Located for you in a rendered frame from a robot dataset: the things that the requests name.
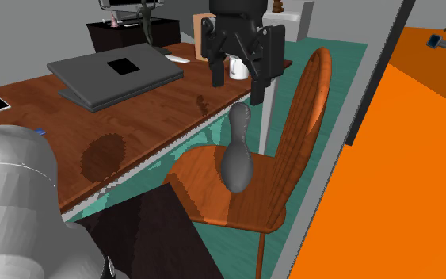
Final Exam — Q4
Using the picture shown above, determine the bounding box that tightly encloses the brown wooden desk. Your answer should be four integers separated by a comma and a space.
0, 37, 294, 214

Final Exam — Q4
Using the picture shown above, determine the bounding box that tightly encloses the grey laptop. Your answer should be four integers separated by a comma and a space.
46, 42, 185, 113

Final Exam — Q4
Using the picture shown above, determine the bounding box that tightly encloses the grey bowling pin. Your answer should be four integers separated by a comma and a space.
219, 101, 255, 194

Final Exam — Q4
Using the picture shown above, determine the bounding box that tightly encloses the white cabinet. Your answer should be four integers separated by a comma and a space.
261, 0, 316, 44

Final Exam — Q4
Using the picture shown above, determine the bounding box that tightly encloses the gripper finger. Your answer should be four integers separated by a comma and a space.
200, 17, 230, 88
234, 24, 287, 106

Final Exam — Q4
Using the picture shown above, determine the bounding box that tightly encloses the black cabinet with monitor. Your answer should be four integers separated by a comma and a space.
86, 0, 183, 54

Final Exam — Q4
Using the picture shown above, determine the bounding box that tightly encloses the brown wooden chair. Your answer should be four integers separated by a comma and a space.
162, 46, 333, 279

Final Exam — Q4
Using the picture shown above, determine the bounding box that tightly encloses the teal rug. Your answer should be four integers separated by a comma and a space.
63, 37, 368, 279

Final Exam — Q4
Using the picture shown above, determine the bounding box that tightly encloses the dark green figure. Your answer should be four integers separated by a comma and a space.
136, 0, 155, 46

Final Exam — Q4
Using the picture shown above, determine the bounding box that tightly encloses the light brown box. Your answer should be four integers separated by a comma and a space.
192, 13, 218, 63

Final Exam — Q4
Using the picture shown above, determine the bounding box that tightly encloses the white remote control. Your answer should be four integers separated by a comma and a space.
164, 54, 191, 65

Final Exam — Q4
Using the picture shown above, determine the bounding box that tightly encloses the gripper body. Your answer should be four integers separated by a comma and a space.
208, 0, 269, 58

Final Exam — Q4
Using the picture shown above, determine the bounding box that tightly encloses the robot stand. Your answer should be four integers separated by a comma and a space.
76, 182, 226, 279

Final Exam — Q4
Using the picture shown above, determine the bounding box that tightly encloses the white mug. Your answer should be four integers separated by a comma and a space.
228, 55, 251, 82

